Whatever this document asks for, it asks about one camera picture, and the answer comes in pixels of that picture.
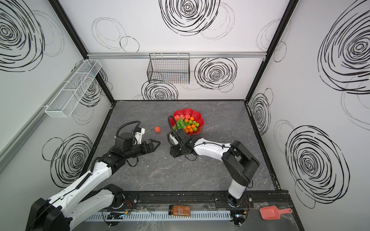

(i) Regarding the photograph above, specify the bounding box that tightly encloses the white slotted cable duct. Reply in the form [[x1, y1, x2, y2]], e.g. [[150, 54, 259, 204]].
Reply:
[[85, 210, 232, 222]]

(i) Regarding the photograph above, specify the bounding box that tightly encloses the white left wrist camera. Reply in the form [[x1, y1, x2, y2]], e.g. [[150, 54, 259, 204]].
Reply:
[[135, 127, 145, 144]]

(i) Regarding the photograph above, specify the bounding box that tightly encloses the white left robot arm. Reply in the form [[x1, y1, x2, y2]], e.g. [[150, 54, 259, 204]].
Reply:
[[26, 132, 161, 231]]

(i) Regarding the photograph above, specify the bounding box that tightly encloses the pink plastic scoop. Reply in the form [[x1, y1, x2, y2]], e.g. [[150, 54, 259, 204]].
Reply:
[[260, 206, 293, 220]]

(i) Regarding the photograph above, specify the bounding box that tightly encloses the black corner frame post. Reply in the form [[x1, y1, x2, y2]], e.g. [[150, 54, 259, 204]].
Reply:
[[48, 0, 115, 105], [245, 0, 299, 103]]

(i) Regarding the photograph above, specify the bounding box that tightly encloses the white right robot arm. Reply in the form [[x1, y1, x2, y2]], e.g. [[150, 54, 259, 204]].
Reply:
[[167, 131, 260, 207]]

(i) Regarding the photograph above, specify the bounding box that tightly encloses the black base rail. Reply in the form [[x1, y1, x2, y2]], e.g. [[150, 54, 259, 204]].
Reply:
[[123, 190, 293, 208]]

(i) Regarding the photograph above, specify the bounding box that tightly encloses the black corner frame post right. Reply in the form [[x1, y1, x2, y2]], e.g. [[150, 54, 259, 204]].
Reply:
[[245, 0, 299, 103]]

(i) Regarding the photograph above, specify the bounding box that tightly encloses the black wire basket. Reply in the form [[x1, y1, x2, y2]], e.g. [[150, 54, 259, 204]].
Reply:
[[146, 58, 190, 84]]

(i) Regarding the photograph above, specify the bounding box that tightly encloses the black corner frame post left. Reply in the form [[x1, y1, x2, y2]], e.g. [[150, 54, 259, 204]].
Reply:
[[48, 0, 115, 105]]

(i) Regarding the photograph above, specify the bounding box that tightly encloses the clear wall shelf rack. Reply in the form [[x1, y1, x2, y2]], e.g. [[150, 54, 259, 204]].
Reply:
[[45, 59, 102, 118]]

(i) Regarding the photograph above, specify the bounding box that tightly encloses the aluminium wall rail back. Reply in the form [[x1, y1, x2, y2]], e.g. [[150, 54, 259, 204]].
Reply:
[[87, 51, 267, 59]]

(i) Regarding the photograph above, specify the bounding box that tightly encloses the red flower-shaped fruit bowl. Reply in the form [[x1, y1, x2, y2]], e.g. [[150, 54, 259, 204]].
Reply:
[[169, 108, 204, 135]]

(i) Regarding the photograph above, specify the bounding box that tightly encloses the brown bottle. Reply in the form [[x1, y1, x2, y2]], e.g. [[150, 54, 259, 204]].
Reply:
[[168, 205, 191, 217]]

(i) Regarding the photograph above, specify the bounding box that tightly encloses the green fake grape bunch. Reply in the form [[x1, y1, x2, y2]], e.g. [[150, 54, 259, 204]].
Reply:
[[172, 118, 187, 131]]

